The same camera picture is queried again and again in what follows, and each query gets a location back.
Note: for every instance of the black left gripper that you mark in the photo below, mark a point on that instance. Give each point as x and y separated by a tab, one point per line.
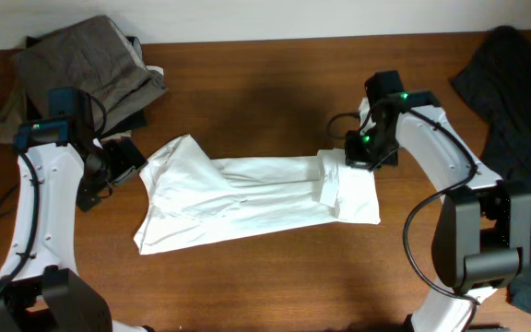
121	164

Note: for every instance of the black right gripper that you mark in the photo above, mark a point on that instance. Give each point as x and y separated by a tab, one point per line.
358	157

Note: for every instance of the white polo shirt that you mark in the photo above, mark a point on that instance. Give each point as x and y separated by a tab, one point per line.
194	200

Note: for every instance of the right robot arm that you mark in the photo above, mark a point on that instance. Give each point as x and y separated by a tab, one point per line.
482	237

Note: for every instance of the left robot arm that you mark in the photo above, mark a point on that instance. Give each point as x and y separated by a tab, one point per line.
40	289

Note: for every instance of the folded beige garment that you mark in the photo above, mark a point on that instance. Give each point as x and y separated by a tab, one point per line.
14	113

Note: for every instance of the folded grey brown trousers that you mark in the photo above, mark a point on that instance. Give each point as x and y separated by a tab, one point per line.
95	56

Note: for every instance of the dark green black garment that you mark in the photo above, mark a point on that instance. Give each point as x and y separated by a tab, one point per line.
496	85

